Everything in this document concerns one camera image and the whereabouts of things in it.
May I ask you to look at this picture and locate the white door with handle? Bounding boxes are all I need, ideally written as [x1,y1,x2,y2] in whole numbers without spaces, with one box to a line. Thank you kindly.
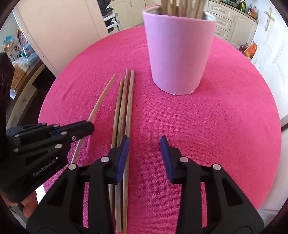
[252,1,287,125]

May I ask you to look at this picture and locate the pink cylindrical utensil cup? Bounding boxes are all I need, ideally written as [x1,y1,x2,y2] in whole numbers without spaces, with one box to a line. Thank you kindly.
[142,5,216,96]

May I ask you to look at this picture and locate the cream lower kitchen cabinets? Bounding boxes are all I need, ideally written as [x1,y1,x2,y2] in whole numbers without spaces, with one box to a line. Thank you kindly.
[110,0,258,48]

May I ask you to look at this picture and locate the pink round table mat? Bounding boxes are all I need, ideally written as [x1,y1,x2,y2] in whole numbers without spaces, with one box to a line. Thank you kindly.
[39,27,281,233]

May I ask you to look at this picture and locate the pale chopstick on mat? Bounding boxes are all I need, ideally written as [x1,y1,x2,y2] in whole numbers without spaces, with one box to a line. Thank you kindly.
[71,74,116,164]

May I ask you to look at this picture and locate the person's left hand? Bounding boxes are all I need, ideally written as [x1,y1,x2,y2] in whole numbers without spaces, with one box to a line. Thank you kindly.
[1,191,38,218]

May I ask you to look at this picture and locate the wooden chopstick on mat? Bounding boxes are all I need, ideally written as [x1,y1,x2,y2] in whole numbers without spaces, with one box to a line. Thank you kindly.
[115,69,129,233]
[108,79,124,215]
[122,70,135,233]

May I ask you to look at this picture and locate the cream open door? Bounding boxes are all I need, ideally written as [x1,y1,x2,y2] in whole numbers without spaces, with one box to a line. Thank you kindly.
[13,0,108,76]

